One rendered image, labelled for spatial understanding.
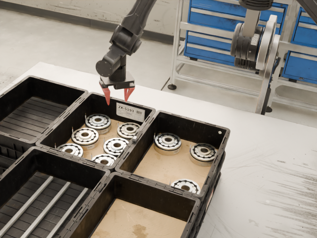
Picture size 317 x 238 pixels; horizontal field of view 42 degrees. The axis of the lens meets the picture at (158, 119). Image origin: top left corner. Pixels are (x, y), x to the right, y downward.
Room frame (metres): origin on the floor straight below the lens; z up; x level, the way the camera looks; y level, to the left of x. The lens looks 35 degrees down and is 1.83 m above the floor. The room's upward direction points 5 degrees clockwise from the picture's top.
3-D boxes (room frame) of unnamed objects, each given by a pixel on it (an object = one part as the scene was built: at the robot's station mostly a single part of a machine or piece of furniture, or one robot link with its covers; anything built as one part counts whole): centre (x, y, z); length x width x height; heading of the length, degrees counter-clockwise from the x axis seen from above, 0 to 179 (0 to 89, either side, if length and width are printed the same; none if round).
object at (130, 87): (1.21, 0.13, 1.10); 0.07 x 0.07 x 0.09; 25
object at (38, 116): (1.33, 0.50, 0.87); 0.40 x 0.30 x 0.11; 162
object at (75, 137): (1.26, 0.27, 0.86); 0.10 x 0.10 x 0.01
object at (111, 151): (1.21, 0.14, 0.86); 0.10 x 0.10 x 0.01
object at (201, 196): (1.14, -0.07, 0.92); 0.40 x 0.30 x 0.02; 162
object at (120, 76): (1.20, 0.15, 1.17); 0.10 x 0.07 x 0.07; 115
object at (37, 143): (1.24, 0.21, 0.92); 0.40 x 0.30 x 0.02; 162
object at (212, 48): (3.03, -0.51, 0.60); 0.72 x 0.03 x 0.56; 73
